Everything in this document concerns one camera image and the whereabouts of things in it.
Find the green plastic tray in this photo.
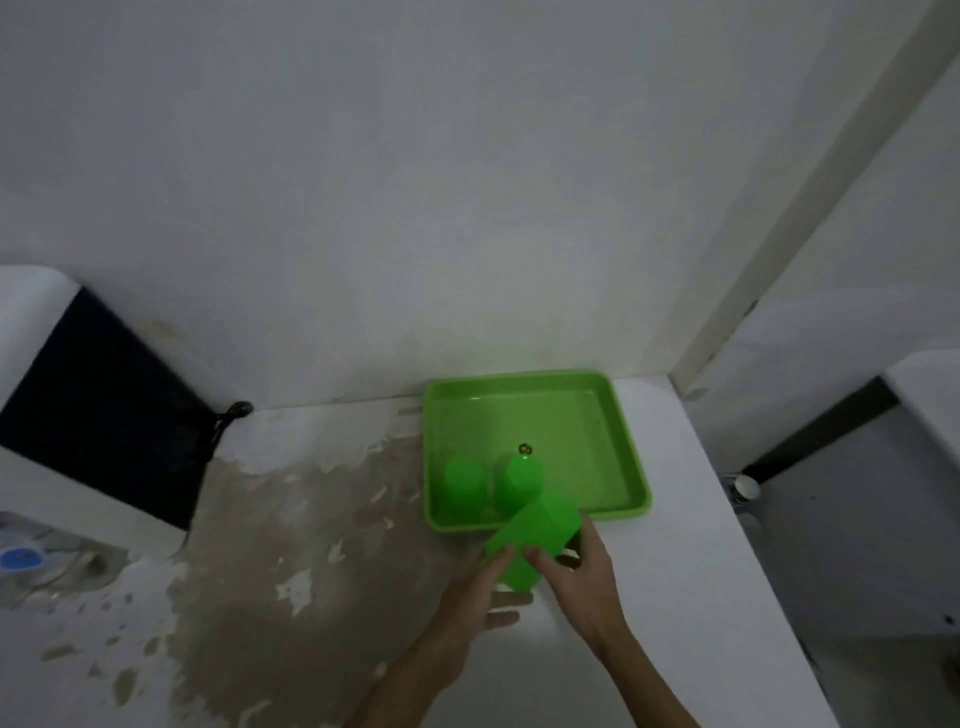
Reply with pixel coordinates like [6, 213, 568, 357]
[422, 369, 653, 535]

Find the person's left hand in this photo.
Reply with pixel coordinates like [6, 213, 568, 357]
[430, 544, 534, 657]

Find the white appliance with black panel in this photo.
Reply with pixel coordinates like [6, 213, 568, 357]
[0, 264, 226, 560]

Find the green plastic cup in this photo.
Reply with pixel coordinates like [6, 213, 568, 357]
[483, 492, 584, 591]
[442, 452, 489, 513]
[492, 452, 544, 516]

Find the person's right hand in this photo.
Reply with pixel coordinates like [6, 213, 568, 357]
[523, 512, 630, 658]

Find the clear plastic water bottle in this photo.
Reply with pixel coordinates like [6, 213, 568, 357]
[0, 511, 114, 609]

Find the person's right forearm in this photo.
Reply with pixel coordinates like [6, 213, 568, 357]
[597, 621, 703, 728]

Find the person's left forearm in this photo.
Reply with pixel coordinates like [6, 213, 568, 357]
[342, 630, 471, 728]

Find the black cable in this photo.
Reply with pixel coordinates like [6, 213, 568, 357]
[211, 401, 255, 451]

